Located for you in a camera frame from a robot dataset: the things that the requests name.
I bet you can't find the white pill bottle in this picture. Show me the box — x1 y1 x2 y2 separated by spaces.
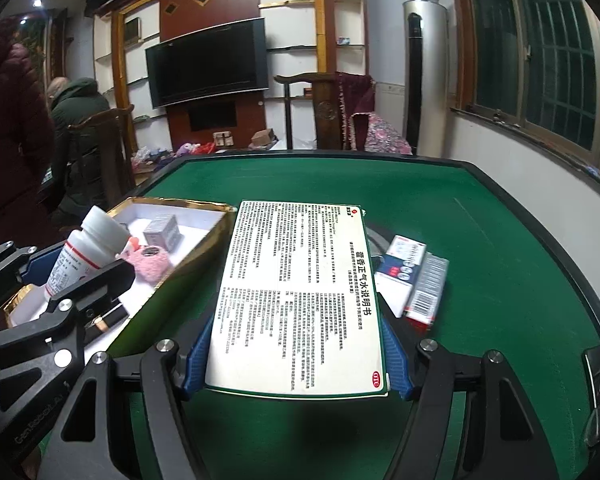
44 206 131 299

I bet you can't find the blue white medicine box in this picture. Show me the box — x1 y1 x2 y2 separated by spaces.
374 235 427 318

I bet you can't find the large white medicine box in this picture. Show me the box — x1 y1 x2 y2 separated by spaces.
204 200 388 400

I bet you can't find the gold cardboard tray box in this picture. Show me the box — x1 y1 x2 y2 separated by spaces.
0 197 236 358

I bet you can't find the black pen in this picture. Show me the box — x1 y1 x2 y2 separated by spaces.
84 304 129 344

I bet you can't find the pink fluffy item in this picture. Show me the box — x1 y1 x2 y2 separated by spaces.
120 236 172 285

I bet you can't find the small grey box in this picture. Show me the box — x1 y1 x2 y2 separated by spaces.
143 214 182 252

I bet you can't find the dark wooden chair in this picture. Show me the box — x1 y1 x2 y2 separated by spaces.
68 104 135 207

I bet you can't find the round silver table centre panel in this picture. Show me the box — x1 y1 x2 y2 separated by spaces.
365 223 396 258

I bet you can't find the person in maroon jacket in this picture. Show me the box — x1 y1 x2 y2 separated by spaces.
0 18 56 246

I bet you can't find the seated person green jacket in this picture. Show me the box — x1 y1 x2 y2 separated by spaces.
47 77 110 226

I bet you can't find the black flat television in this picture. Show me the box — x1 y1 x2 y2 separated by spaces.
146 18 268 107

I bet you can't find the wooden chair with cloth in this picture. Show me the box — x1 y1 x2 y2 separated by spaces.
274 72 412 155

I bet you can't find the silver standing air conditioner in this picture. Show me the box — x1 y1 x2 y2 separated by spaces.
403 0 449 158

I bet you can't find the wooden tv wall cabinet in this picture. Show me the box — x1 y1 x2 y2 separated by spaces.
87 0 368 151

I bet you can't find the window with brown frame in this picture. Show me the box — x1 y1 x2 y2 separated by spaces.
455 0 600 179

